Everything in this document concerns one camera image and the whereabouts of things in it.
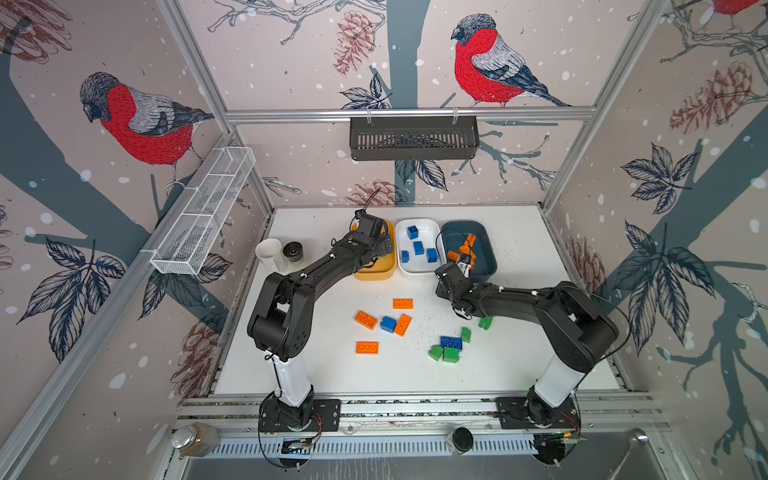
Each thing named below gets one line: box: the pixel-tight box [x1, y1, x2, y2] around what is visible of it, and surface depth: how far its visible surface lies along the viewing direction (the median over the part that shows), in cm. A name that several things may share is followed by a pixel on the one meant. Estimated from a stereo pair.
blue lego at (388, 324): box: [380, 316, 397, 333], surface depth 90 cm
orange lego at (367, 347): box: [355, 341, 379, 355], surface depth 86 cm
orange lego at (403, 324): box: [394, 314, 412, 337], surface depth 91 cm
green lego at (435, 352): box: [428, 345, 443, 361], surface depth 85 cm
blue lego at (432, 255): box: [426, 248, 439, 263], surface depth 106 cm
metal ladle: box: [606, 428, 649, 480], surface depth 70 cm
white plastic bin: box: [395, 218, 447, 277], surface depth 110 cm
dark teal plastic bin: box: [442, 221, 498, 281], surface depth 109 cm
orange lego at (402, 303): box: [392, 298, 414, 310], surface depth 94 cm
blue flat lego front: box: [440, 336, 463, 350], surface depth 87 cm
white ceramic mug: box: [255, 238, 287, 273], surface depth 98 cm
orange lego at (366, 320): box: [354, 310, 378, 330], surface depth 92 cm
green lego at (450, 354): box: [442, 347, 460, 363], surface depth 84 cm
